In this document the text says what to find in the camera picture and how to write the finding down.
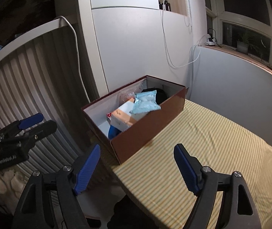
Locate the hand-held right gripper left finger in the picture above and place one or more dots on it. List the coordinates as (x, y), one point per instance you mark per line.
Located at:
(87, 169)

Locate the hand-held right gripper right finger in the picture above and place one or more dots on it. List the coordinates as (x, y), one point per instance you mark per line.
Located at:
(187, 169)

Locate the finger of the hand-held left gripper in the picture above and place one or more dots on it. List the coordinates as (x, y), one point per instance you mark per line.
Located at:
(31, 121)
(43, 130)

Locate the blue fleece cloth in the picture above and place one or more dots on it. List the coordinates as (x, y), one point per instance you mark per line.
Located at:
(113, 132)

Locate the red-brown cardboard box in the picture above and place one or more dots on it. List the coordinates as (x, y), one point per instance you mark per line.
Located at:
(145, 133)

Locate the orange white tissue pack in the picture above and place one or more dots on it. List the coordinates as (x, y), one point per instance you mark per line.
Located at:
(121, 119)

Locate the black fabric pouch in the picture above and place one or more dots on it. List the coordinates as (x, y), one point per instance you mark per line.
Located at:
(161, 95)

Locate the light blue wipes pack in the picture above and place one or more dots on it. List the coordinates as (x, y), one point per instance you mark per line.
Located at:
(145, 102)

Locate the clear plastic bag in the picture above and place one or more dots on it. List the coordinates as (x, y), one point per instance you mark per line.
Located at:
(126, 95)

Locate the yellow striped blanket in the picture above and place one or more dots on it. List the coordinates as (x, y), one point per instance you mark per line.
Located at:
(209, 152)

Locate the white fluffy cloth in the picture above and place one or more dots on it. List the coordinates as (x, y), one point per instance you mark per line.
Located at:
(2, 186)

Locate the white slatted headboard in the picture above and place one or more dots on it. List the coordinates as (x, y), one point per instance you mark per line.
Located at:
(31, 76)

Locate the dark cloth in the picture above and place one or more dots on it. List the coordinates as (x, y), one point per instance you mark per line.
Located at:
(126, 214)

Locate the white cabinet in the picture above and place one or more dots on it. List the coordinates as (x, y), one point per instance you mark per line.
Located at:
(126, 40)

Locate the white power strip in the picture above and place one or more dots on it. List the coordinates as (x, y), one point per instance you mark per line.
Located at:
(209, 43)

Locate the potted plant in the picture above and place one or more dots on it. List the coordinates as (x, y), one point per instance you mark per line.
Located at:
(242, 46)

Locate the dark glass bottle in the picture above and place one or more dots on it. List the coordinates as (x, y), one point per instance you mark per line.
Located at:
(168, 6)
(161, 6)

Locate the white window frame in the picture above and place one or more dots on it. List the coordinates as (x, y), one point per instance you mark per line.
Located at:
(245, 20)

